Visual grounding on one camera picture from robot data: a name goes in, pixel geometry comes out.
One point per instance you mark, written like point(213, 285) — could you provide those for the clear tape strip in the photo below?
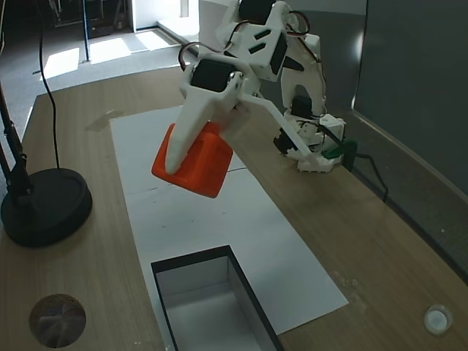
point(104, 120)

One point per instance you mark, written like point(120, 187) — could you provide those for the black round lamp base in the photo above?
point(47, 208)

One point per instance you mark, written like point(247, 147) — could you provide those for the blue metal pole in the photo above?
point(86, 33)

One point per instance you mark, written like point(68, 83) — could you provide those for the white paper sheet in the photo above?
point(146, 146)
point(219, 226)

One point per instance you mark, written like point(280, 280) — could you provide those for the green table clamp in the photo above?
point(342, 149)

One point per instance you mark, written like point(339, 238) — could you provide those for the orange cube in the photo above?
point(204, 164)

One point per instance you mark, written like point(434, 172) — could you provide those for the brown open box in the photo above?
point(252, 292)

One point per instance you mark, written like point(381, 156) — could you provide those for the small white round cap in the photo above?
point(437, 319)

